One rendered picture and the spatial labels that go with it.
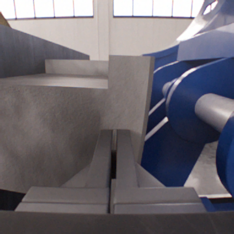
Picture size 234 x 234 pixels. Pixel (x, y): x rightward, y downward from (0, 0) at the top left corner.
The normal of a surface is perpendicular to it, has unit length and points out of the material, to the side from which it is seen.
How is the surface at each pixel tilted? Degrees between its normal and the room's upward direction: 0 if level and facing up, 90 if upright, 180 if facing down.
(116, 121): 90
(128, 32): 90
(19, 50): 91
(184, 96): 90
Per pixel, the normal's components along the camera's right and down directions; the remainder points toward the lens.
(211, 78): 0.01, 0.30
